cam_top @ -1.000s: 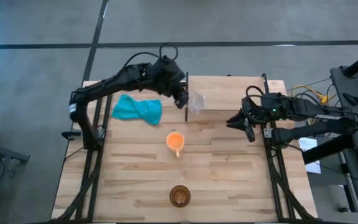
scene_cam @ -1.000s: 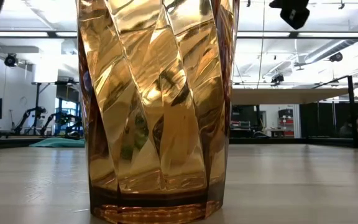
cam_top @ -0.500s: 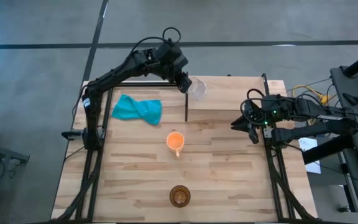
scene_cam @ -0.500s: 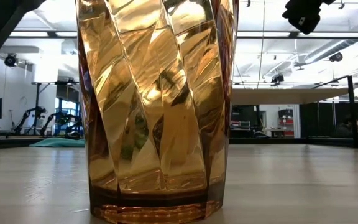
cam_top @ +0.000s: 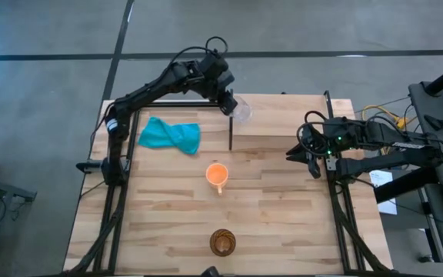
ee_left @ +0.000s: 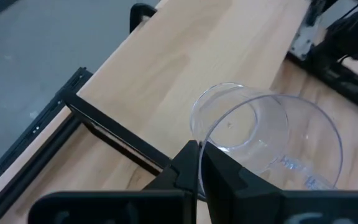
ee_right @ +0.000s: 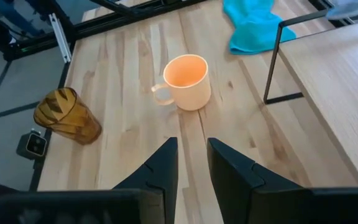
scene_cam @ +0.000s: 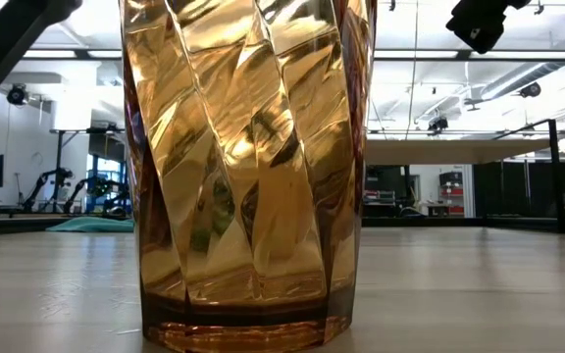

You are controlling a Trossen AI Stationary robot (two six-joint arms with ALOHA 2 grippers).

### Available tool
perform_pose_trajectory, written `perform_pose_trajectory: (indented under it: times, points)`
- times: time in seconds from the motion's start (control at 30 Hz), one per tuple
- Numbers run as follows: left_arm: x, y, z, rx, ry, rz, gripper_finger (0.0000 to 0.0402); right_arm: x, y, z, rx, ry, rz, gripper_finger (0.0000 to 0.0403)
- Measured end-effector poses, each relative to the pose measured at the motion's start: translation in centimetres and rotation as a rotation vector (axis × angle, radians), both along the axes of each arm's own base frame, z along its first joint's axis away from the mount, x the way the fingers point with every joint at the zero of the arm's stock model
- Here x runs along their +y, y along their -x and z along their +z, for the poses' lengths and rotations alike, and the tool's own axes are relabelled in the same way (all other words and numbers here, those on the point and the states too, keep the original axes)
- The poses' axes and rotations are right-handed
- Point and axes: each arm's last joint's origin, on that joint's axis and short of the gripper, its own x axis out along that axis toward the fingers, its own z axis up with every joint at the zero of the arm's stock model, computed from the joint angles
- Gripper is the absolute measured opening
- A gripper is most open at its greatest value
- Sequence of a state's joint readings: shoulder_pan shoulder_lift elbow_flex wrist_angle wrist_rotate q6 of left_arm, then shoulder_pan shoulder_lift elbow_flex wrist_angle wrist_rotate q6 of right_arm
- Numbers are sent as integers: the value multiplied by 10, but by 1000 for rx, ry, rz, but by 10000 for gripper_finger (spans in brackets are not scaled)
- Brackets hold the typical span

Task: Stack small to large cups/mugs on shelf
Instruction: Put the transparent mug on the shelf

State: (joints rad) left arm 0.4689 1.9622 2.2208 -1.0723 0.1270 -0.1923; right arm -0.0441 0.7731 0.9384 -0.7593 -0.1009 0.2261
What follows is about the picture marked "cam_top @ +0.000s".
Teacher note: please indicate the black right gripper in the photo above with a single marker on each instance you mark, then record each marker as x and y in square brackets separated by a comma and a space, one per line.
[340, 134]

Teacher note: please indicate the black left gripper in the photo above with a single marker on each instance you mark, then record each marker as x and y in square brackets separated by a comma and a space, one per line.
[221, 84]

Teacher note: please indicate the clear glass mug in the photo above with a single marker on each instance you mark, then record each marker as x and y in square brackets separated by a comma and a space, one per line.
[242, 111]

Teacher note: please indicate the orange mug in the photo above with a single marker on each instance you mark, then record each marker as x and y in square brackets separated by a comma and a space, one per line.
[217, 175]

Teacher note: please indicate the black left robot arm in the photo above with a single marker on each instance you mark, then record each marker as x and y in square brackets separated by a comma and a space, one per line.
[144, 90]

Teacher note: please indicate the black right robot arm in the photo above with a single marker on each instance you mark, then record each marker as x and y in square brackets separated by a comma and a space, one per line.
[390, 161]

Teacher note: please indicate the black metal shelf leg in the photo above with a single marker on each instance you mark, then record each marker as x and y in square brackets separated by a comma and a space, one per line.
[230, 134]

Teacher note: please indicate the teal cloth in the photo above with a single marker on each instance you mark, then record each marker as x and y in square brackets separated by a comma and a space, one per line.
[167, 136]

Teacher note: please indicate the white paper sheet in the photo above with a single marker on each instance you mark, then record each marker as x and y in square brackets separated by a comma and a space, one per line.
[383, 179]

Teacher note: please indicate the black support beam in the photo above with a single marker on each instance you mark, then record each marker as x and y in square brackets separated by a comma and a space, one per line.
[402, 186]

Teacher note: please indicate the amber faceted tumbler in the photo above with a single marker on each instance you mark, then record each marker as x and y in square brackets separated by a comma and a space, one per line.
[222, 242]

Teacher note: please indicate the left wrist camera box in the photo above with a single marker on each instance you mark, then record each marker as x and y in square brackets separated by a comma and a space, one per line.
[214, 61]

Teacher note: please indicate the black table-level camera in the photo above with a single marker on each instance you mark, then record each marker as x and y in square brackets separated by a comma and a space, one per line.
[210, 272]

